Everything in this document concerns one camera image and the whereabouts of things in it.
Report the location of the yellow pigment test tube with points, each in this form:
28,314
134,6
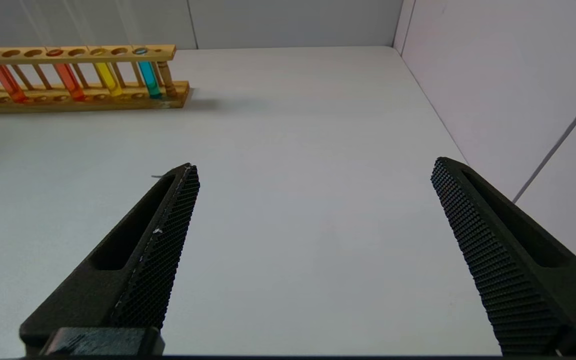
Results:
108,80

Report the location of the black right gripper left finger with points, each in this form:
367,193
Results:
138,270

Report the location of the blue pigment test tube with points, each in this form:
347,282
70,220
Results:
149,80

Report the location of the wooden test tube rack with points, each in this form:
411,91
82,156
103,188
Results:
93,104

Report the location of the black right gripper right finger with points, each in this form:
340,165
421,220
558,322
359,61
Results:
518,270

